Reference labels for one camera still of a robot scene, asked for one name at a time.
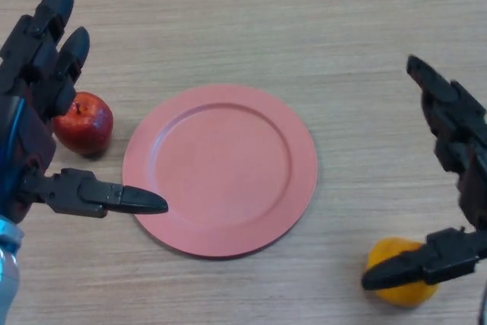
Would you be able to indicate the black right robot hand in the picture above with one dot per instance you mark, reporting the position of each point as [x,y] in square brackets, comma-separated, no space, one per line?
[472,173]

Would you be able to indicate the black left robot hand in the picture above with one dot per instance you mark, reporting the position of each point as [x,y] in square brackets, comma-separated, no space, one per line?
[30,138]

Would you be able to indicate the yellow pear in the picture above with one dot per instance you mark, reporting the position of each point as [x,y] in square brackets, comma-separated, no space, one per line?
[388,249]

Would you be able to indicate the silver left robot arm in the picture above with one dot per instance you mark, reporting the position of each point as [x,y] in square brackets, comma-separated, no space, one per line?
[7,264]

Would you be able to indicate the pink round plate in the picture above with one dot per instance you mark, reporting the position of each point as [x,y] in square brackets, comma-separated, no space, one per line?
[228,157]

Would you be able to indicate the red apple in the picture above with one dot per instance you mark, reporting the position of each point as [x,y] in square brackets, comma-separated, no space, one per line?
[85,131]

